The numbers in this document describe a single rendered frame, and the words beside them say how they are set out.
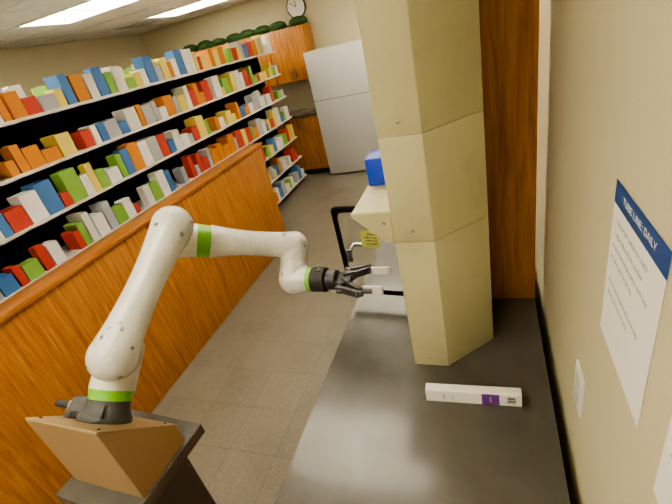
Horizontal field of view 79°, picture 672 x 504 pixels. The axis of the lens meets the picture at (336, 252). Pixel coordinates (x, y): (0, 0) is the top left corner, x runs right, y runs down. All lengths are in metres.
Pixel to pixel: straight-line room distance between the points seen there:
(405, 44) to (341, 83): 5.21
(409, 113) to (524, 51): 0.46
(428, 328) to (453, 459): 0.37
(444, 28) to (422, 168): 0.31
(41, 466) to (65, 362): 0.52
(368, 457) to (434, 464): 0.18
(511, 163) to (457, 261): 0.40
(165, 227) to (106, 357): 0.38
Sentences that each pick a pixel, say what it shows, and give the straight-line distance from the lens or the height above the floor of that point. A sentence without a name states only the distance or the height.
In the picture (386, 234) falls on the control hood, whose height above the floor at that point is 1.44.
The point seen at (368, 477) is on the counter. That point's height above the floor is 0.94.
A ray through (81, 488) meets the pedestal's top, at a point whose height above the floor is 0.94.
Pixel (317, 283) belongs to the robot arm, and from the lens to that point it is 1.47.
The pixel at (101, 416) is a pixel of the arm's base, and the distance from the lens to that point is 1.41.
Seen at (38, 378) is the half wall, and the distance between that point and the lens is 2.68.
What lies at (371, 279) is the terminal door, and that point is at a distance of 1.68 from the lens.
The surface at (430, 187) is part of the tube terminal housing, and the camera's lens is 1.09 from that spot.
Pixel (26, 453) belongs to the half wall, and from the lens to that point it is 2.75.
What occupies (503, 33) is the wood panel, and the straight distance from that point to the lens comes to 1.38.
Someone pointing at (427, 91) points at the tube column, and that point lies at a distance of 1.04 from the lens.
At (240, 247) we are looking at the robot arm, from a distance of 1.49.
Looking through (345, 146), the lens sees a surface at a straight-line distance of 6.41.
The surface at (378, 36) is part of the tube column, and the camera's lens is 1.03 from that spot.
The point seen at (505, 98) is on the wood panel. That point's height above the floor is 1.68.
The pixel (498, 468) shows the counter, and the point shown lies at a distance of 1.22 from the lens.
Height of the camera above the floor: 1.97
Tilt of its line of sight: 28 degrees down
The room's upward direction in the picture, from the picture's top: 14 degrees counter-clockwise
